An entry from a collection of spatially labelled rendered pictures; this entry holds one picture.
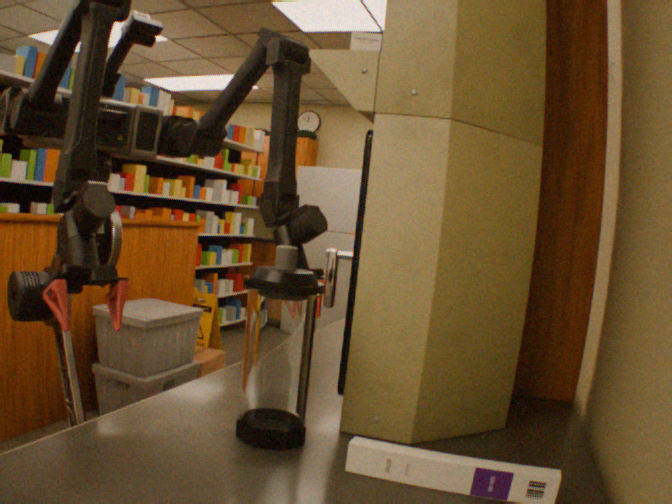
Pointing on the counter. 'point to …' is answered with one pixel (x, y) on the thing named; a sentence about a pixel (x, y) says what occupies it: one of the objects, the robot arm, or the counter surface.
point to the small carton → (365, 41)
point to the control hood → (353, 76)
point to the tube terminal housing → (448, 219)
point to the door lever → (333, 274)
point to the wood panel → (567, 200)
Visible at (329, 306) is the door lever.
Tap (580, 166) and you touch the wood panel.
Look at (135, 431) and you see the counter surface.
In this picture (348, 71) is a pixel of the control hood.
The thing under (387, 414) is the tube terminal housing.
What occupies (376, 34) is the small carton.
